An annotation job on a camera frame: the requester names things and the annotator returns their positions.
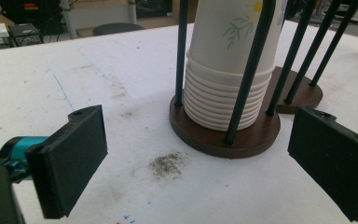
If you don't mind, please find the black monitor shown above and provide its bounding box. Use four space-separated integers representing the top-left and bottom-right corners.
135 0 173 20

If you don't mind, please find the stack of white paper cups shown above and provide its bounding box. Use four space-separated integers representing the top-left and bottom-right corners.
182 0 286 133

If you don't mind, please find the black round stool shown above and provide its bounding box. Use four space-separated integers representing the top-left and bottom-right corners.
91 22 145 37

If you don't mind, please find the grey metal pole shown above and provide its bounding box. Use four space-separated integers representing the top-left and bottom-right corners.
127 0 138 25

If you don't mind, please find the white metal pole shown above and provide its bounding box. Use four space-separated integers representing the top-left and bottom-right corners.
59 0 79 40

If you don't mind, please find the empty cup holder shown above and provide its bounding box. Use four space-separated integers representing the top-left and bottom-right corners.
266 0 358 116

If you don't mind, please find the cup holder with cups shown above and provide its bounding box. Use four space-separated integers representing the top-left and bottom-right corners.
169 0 282 160

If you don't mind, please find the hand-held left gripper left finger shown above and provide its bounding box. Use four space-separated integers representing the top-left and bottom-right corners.
0 105 109 220

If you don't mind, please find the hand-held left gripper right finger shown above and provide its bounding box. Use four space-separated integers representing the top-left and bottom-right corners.
287 106 358 224

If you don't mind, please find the black electronic device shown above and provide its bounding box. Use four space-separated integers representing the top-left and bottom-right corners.
7 22 42 48

